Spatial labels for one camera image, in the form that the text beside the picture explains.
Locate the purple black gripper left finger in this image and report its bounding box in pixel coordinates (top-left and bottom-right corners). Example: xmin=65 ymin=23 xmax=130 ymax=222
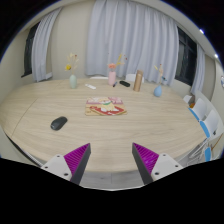
xmin=40 ymin=142 xmax=92 ymax=186

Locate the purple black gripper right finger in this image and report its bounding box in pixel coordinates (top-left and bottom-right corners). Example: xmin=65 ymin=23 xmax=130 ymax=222
xmin=131 ymin=142 xmax=184 ymax=186

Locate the black computer mouse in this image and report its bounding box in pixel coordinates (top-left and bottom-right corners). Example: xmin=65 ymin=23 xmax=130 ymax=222
xmin=50 ymin=116 xmax=68 ymax=131

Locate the blue vase with dried flowers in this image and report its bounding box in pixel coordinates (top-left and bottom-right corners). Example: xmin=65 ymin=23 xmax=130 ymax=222
xmin=154 ymin=64 xmax=164 ymax=97

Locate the small white chair back right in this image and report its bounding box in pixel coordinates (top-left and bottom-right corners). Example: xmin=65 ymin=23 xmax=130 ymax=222
xmin=183 ymin=95 xmax=193 ymax=103

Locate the white chair far right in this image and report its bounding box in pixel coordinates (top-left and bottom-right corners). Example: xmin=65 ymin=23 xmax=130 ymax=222
xmin=189 ymin=98 xmax=207 ymax=121

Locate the white blue chair near right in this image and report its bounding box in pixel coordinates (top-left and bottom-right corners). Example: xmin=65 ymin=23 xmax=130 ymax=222
xmin=199 ymin=110 xmax=223 ymax=140

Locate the white remote control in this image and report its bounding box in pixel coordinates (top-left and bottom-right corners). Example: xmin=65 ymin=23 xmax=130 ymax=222
xmin=85 ymin=84 xmax=96 ymax=90

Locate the green vase with yellow flowers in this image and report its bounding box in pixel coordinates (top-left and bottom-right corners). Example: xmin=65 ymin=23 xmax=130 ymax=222
xmin=65 ymin=53 xmax=79 ymax=89

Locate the white chair behind table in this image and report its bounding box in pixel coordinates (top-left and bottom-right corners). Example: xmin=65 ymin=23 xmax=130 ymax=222
xmin=125 ymin=74 xmax=144 ymax=83

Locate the tan tall bottle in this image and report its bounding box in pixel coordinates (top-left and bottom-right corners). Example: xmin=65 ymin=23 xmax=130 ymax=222
xmin=133 ymin=70 xmax=143 ymax=92

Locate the pink vase with flowers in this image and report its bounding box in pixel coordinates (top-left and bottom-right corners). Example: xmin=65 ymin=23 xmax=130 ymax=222
xmin=108 ymin=54 xmax=126 ymax=86

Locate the right grey curtain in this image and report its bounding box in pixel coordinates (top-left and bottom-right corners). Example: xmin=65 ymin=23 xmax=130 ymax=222
xmin=191 ymin=45 xmax=205 ymax=95

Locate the grey curtain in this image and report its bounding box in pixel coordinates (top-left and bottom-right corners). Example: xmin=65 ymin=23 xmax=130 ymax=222
xmin=191 ymin=45 xmax=205 ymax=95
xmin=85 ymin=0 xmax=179 ymax=85
xmin=31 ymin=8 xmax=61 ymax=82

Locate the left grey curtain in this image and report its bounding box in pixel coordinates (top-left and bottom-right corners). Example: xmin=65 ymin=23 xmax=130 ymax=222
xmin=31 ymin=8 xmax=61 ymax=82

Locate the right dark window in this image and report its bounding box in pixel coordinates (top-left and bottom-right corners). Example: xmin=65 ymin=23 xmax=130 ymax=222
xmin=175 ymin=29 xmax=197 ymax=86

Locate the dark window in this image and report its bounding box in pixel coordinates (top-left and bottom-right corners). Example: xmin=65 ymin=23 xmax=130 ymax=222
xmin=175 ymin=29 xmax=197 ymax=86
xmin=21 ymin=23 xmax=39 ymax=78

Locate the left dark window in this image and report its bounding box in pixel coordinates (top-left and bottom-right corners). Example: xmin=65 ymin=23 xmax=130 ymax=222
xmin=21 ymin=23 xmax=39 ymax=78

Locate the centre grey curtain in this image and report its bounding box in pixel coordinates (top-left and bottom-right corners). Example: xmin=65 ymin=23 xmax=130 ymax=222
xmin=85 ymin=0 xmax=179 ymax=85

